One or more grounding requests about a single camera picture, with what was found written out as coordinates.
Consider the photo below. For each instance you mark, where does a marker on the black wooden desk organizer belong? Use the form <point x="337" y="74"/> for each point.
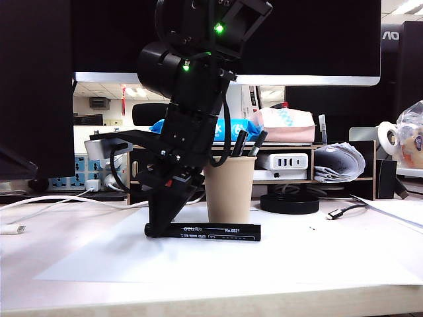
<point x="369" y="158"/>

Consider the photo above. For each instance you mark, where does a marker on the blue power strip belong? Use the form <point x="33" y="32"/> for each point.
<point x="82" y="168"/>

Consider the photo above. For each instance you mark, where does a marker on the white USB charging hub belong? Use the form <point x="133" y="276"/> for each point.
<point x="287" y="162"/>

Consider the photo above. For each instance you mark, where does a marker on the white document papers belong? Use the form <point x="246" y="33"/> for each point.
<point x="403" y="211"/>

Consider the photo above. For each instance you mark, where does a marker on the small black box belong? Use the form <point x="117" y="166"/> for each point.
<point x="386" y="180"/>

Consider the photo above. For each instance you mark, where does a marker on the grey capped marker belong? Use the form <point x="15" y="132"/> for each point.
<point x="257" y="143"/>

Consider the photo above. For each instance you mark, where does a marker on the white box red print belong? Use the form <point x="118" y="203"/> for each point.
<point x="252" y="99"/>

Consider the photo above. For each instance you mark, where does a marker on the blue wet wipes pack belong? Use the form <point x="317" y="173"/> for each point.
<point x="244" y="127"/>

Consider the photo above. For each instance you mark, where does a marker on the small white charger cube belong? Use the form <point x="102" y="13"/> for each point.
<point x="92" y="185"/>

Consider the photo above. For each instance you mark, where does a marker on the silver metal stand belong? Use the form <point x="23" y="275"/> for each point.
<point x="361" y="133"/>

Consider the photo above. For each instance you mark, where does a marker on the white round plug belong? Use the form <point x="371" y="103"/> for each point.
<point x="109" y="181"/>

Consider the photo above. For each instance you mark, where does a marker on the small black background monitor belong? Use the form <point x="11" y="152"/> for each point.
<point x="88" y="120"/>

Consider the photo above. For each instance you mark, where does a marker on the dark monitor back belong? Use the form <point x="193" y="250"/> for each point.
<point x="343" y="105"/>

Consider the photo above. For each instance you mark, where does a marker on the red hanging knot ornament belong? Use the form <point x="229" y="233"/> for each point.
<point x="123" y="102"/>

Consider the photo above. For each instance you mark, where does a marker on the pink tissue pack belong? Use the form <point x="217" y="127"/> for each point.
<point x="291" y="132"/>

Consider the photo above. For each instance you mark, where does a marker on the black capped marker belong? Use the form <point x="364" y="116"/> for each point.
<point x="239" y="143"/>

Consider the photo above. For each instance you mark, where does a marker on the black AOC monitor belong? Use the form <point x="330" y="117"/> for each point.
<point x="409" y="66"/>

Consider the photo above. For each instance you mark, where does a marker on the grey wall unit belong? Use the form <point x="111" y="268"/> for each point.
<point x="99" y="103"/>

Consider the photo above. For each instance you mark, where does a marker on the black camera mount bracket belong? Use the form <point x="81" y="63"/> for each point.
<point x="138" y="136"/>

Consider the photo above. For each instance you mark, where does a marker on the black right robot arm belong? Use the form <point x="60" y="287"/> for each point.
<point x="158" y="69"/>

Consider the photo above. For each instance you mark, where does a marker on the black office chair back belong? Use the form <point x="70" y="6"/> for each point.
<point x="148" y="114"/>

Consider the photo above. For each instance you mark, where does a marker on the folded grey paper stack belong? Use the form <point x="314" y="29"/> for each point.
<point x="337" y="162"/>

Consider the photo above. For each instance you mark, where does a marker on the large silver bezel monitor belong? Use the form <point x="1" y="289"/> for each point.
<point x="314" y="33"/>

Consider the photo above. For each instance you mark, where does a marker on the dark black monitor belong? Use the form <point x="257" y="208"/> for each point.
<point x="33" y="82"/>

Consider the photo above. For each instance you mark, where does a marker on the white tape roll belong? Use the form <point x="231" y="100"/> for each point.
<point x="383" y="127"/>

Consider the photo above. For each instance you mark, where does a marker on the white power adapter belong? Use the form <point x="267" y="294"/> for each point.
<point x="105" y="164"/>

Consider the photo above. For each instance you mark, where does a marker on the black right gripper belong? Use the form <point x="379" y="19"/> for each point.
<point x="185" y="142"/>

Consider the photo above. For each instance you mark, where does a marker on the flat white Apple box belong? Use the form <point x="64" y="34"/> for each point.
<point x="281" y="175"/>

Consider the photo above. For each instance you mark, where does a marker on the clear plastic bag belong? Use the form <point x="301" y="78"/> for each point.
<point x="409" y="145"/>

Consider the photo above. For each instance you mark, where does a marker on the white paper sheet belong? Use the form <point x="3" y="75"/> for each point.
<point x="198" y="264"/>

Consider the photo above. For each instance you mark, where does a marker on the black round disc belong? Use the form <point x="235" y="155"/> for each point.
<point x="289" y="204"/>

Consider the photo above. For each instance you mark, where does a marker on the beige paper cup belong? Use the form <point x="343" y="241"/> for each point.
<point x="231" y="195"/>

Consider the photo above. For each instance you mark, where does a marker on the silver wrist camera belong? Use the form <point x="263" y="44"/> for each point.
<point x="99" y="148"/>

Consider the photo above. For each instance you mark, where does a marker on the black Deli marker pen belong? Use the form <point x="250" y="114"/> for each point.
<point x="215" y="232"/>

